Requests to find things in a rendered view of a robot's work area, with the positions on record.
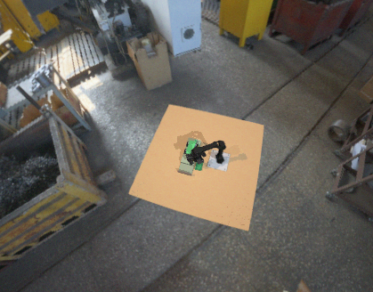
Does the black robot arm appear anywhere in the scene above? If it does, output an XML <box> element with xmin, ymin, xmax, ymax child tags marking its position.
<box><xmin>186</xmin><ymin>140</ymin><xmax>226</xmax><ymax>165</ymax></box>

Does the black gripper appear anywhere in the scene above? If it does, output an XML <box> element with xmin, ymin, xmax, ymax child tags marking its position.
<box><xmin>188</xmin><ymin>152</ymin><xmax>207</xmax><ymax>165</ymax></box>

